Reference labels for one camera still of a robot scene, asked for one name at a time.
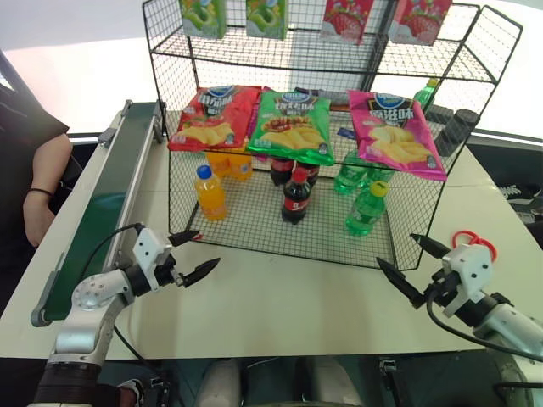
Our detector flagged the red strawberry juice carton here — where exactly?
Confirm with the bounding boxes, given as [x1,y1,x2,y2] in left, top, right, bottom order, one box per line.
[387,0,453,47]
[319,0,372,46]

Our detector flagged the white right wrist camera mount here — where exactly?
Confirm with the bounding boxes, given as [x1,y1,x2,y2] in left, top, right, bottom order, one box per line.
[440,244,495,319]

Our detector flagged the person in black shirt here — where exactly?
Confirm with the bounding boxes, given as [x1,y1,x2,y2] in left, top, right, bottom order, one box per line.
[0,49,86,315]

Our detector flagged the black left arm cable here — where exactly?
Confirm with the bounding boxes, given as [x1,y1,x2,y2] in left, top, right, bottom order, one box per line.
[79,222,146,362]

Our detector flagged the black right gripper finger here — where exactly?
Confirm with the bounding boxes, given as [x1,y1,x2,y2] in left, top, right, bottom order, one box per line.
[376,257,426,309]
[409,232,451,260]

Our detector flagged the green potato chip bag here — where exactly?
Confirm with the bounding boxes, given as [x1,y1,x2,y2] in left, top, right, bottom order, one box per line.
[246,89,335,167]

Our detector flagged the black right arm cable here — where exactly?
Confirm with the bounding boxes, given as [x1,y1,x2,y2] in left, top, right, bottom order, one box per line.
[425,287,543,364]

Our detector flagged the black wire mesh rack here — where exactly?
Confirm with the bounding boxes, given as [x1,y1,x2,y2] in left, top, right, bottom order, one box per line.
[142,0,523,272]

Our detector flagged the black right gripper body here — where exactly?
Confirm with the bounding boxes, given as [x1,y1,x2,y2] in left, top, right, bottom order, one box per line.
[425,268,462,305]

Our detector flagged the dark purple snack bag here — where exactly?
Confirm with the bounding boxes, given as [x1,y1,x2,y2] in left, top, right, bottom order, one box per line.
[294,86,352,113]

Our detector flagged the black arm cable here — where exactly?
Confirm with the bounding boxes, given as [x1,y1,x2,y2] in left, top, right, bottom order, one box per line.
[425,287,543,364]
[79,222,146,362]

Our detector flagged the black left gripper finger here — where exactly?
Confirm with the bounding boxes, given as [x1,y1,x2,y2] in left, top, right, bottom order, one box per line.
[167,230,201,248]
[176,257,222,290]

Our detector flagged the black cylinder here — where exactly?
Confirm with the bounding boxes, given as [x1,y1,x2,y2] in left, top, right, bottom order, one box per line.
[424,105,456,125]
[434,109,479,159]

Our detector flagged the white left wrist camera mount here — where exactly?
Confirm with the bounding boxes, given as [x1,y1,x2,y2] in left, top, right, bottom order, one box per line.
[132,227,176,284]

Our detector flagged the black and white sneaker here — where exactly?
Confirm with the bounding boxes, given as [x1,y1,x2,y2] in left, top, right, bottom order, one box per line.
[496,181,543,222]

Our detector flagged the red potato chip bag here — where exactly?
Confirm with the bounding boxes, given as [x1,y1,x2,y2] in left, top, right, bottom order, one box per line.
[167,85,262,153]

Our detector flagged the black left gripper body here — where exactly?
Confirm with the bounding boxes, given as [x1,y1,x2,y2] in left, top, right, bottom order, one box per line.
[153,253,188,293]

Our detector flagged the green soda bottle yellow cap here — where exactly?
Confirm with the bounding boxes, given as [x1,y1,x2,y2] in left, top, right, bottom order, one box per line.
[344,180,391,238]
[412,77,440,114]

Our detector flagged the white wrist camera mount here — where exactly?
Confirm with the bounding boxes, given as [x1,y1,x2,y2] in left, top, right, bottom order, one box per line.
[132,227,176,284]
[440,244,495,319]

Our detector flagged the green conveyor belt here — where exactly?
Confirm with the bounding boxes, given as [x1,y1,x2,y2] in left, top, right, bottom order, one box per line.
[30,99,167,328]

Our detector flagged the black table clamp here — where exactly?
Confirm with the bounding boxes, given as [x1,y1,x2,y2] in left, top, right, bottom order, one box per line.
[145,376,171,407]
[378,357,403,390]

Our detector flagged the cola bottle red cap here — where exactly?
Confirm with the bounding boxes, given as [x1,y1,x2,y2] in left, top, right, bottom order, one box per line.
[281,166,314,225]

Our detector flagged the red looped handles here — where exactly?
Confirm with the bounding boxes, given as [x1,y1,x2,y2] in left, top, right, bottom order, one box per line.
[451,229,498,260]

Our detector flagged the grey rounded shape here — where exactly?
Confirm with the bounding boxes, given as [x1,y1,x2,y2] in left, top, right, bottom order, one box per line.
[193,358,244,407]

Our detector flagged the pink potato chip bag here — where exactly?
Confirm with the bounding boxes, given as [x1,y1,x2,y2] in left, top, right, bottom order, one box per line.
[347,89,448,183]

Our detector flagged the green apple juice carton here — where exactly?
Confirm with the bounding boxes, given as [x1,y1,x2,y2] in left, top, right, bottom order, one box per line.
[178,0,228,40]
[245,0,290,42]

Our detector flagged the orange soda bottle blue cap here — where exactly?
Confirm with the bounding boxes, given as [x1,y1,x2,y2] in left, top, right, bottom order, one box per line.
[193,164,228,223]

